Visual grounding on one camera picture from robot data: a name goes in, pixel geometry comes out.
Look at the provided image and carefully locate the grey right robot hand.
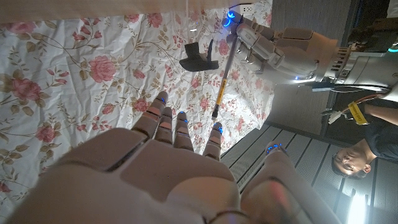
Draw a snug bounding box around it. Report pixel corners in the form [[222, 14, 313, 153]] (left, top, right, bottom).
[[0, 90, 343, 224]]

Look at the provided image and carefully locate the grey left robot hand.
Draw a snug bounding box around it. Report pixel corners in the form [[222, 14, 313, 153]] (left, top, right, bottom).
[[221, 11, 340, 85]]

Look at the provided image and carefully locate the black mechanical pencil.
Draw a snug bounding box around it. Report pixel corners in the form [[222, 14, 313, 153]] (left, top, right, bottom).
[[211, 15, 245, 121]]

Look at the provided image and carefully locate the clear spray bottle black nozzle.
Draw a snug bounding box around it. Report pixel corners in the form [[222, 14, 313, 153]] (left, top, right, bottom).
[[179, 0, 220, 73]]

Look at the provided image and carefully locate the person in dark shirt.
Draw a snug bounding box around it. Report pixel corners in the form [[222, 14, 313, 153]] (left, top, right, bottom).
[[331, 104, 398, 180]]

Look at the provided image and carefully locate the floral backdrop cloth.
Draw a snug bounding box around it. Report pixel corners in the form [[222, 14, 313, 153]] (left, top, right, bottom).
[[0, 0, 276, 218]]

